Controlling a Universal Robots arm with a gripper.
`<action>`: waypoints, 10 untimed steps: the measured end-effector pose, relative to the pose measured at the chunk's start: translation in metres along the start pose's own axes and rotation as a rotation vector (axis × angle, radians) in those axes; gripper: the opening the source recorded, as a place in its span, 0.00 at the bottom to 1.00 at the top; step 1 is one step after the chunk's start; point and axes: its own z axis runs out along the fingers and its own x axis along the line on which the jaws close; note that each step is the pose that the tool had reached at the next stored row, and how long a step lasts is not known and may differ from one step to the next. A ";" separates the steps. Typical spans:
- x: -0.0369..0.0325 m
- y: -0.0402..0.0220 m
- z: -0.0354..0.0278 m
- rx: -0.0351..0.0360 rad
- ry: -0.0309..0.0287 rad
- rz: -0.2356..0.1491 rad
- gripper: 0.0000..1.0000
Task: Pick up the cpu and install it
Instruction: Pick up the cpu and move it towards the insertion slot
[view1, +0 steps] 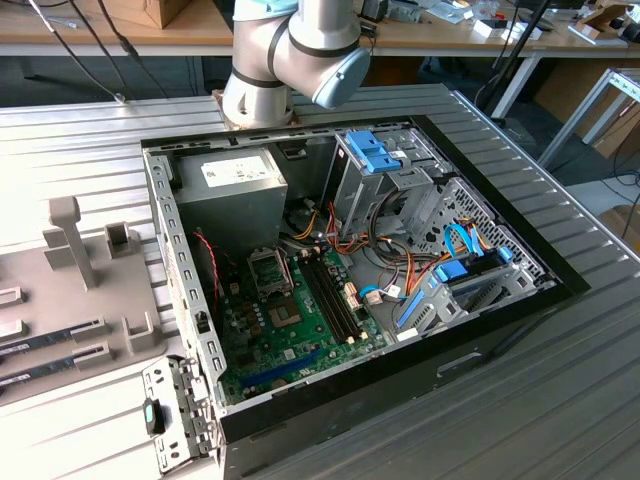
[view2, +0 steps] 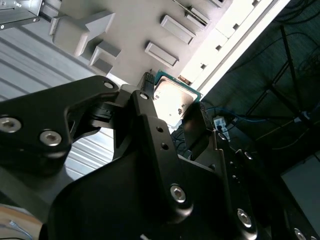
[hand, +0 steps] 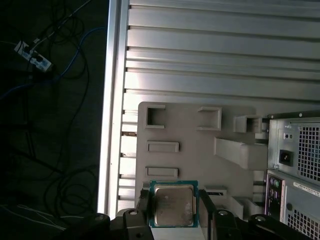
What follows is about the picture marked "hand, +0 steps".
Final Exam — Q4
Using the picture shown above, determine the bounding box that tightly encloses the blue floor cable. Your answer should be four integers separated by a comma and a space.
0, 26, 107, 101

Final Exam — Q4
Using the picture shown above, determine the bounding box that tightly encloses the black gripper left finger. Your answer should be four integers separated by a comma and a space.
56, 187, 152, 240

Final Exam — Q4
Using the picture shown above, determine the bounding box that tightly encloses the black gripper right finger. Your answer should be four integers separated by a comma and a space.
199, 189, 315, 240

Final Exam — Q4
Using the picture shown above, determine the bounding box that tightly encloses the silver green CPU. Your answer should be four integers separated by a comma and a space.
149, 179, 200, 229

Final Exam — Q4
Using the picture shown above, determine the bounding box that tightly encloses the white power strip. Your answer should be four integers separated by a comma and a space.
14, 40, 55, 74

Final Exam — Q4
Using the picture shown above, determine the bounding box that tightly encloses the black floor cable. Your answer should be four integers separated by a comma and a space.
0, 0, 101, 218

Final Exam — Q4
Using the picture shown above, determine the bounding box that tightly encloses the black PC case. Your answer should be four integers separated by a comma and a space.
265, 109, 320, 240

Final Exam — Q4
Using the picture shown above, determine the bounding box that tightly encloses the grey parts rack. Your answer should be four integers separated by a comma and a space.
134, 101, 270, 240

